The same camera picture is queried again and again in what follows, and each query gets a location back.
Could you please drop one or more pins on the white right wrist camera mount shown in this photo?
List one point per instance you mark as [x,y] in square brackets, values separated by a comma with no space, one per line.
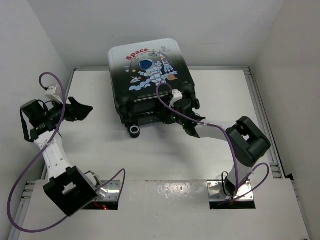
[176,95]

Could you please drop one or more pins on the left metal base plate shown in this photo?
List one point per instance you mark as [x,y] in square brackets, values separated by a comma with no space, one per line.
[109,192]

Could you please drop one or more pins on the metal base plate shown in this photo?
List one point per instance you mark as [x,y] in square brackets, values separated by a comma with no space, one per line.
[216,193]
[109,192]

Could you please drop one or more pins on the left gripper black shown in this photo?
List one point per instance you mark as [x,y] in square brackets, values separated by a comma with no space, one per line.
[76,111]

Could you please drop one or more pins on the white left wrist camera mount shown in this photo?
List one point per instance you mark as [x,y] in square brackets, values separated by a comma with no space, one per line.
[51,94]

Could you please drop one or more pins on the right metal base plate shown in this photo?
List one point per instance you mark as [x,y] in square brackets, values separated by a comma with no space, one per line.
[216,193]

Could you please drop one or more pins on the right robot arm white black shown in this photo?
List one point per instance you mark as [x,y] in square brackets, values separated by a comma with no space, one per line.
[247,143]

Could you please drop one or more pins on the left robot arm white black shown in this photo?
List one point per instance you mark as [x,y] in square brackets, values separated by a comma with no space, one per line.
[68,187]

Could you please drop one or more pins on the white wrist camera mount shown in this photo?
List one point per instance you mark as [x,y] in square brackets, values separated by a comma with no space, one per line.
[51,94]
[176,95]

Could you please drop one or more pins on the grey lined suitcase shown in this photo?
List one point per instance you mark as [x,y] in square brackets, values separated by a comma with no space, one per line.
[142,71]

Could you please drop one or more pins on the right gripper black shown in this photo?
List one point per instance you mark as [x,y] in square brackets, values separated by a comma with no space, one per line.
[165,116]

